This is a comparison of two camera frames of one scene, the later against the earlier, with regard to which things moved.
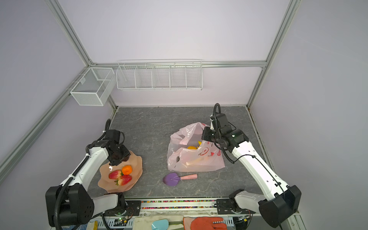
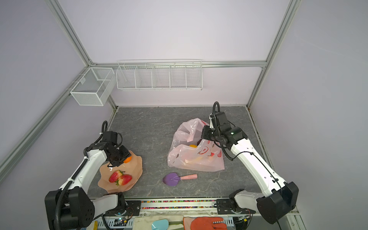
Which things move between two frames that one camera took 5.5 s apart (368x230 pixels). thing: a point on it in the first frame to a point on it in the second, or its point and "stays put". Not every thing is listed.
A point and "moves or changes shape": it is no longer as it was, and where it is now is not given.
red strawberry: [123, 180] stays put
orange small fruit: [127, 169] moves or changes shape
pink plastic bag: [188, 152] stays put
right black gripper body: [210, 135] stays put
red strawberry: [115, 174] moves or changes shape
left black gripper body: [121, 154] stays put
